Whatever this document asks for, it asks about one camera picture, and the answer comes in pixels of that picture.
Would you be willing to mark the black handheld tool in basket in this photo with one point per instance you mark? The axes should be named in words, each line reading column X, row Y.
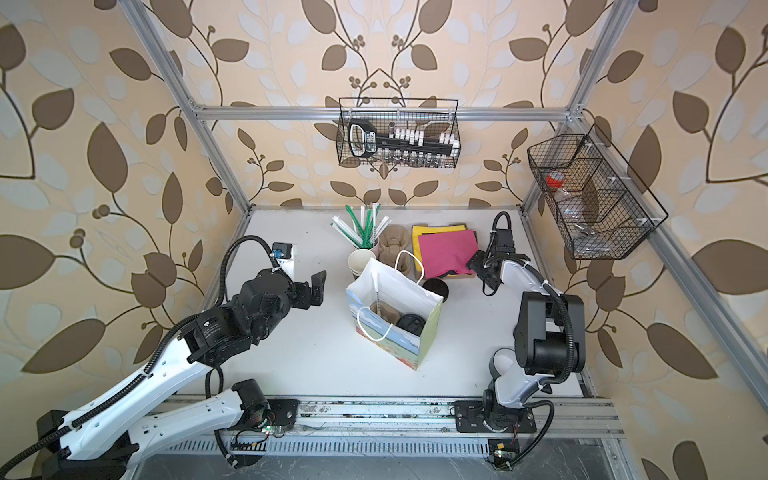
column 401, row 143

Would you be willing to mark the black plastic cup lid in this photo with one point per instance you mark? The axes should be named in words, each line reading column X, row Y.
column 412, row 323

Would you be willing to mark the black wire basket rear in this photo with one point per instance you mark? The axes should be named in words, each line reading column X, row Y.
column 434, row 114

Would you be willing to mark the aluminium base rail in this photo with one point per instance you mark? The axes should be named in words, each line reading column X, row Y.
column 369, row 416

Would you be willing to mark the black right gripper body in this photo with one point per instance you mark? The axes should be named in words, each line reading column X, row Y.
column 479, row 263

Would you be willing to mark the black wire basket right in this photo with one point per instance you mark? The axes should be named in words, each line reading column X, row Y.
column 611, row 209

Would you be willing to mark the red capped clear bottle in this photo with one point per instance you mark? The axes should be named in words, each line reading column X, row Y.
column 555, row 182

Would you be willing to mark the magenta paper napkin stack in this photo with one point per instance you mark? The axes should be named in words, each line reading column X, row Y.
column 447, row 253

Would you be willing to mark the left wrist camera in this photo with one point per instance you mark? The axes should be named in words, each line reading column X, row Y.
column 283, row 259

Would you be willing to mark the green white paper gift bag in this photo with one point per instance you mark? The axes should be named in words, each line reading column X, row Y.
column 407, row 296

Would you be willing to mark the stack of paper cups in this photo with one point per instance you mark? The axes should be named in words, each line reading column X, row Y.
column 358, row 260

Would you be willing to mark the white straw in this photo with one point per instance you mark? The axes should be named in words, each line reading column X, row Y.
column 376, row 284
column 351, row 235

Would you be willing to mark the green wrapped straw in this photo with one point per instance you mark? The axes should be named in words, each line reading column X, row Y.
column 363, row 224

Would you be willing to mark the yellow paper napkin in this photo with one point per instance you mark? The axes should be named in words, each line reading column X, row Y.
column 420, row 230

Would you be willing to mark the grey tape roll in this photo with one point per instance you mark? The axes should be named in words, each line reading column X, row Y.
column 502, row 361

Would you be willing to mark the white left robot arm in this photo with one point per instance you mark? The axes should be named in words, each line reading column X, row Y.
column 112, row 433

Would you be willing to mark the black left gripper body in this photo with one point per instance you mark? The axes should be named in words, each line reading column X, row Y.
column 295, row 297

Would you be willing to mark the black wire basket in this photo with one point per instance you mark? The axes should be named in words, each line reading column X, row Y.
column 611, row 209
column 434, row 114

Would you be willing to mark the single brown pulp cup carrier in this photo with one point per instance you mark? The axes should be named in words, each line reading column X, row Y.
column 389, row 314

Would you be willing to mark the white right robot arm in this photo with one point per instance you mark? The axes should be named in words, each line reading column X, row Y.
column 548, row 336

